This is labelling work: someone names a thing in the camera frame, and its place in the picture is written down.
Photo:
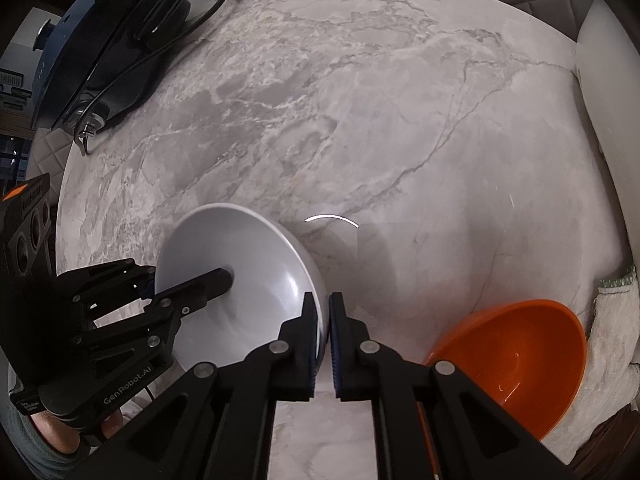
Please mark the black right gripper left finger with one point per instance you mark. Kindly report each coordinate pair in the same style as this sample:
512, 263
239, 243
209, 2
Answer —
216, 422

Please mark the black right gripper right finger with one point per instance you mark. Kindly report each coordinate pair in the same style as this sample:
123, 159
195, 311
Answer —
400, 399

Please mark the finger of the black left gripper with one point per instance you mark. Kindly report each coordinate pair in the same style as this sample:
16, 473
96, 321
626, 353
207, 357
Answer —
195, 292

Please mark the white plastic bowl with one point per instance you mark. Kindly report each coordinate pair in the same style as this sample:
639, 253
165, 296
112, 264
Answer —
271, 274

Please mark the dark green left sleeve forearm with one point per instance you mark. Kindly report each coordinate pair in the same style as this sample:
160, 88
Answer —
43, 461

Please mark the person's left hand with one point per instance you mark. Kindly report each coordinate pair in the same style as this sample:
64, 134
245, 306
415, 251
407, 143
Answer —
65, 439

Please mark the orange plastic bowl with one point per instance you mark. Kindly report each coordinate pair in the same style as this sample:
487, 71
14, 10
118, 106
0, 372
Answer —
496, 384

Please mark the brown knitted cloth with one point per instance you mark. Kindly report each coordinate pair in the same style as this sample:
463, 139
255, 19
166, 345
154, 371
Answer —
612, 451

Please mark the white knitted cloth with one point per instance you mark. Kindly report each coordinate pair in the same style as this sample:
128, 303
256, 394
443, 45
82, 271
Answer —
611, 379

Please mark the blue electric cooking pot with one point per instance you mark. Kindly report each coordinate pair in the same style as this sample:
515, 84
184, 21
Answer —
86, 59

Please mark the white rice cooker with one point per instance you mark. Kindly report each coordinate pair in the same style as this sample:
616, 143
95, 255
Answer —
608, 71

